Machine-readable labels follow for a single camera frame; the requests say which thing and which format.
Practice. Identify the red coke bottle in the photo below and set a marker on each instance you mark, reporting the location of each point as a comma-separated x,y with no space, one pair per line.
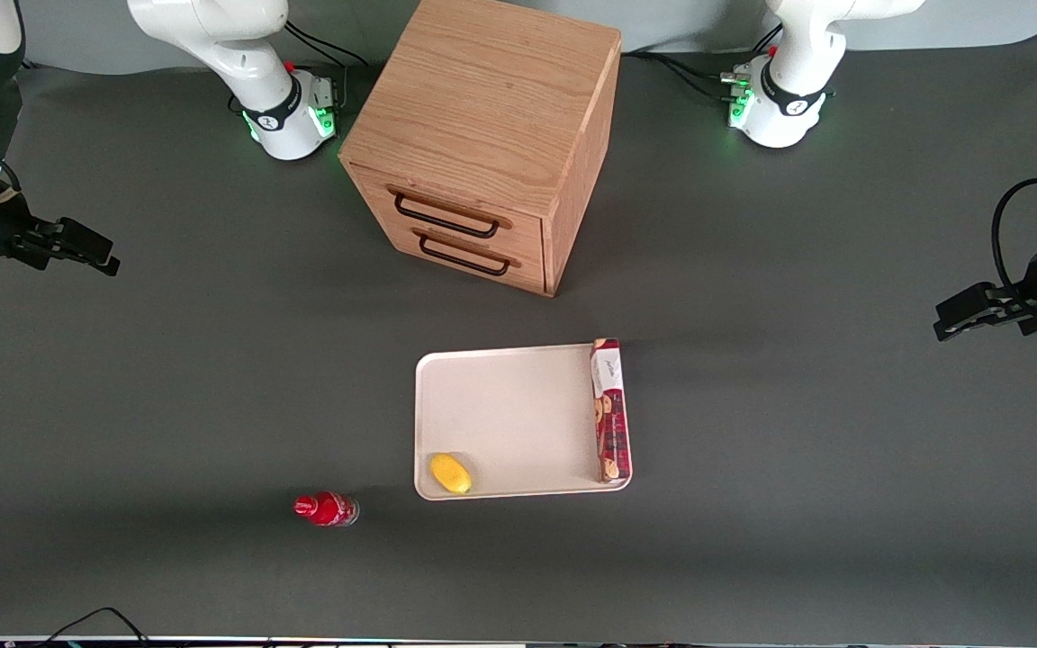
328,509

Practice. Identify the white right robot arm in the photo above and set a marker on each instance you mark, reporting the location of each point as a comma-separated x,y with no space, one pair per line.
244,54

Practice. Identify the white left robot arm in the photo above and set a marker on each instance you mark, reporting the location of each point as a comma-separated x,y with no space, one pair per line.
793,85

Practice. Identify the white rectangular plastic tray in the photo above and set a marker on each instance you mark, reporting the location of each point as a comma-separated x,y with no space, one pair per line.
518,414

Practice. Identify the red cookie box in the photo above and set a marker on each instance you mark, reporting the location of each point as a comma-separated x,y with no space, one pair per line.
609,423

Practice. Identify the wooden two-drawer cabinet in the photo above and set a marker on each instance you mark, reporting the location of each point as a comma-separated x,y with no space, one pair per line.
482,99

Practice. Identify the yellow lemon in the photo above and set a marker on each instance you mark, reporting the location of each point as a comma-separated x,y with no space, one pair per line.
451,473

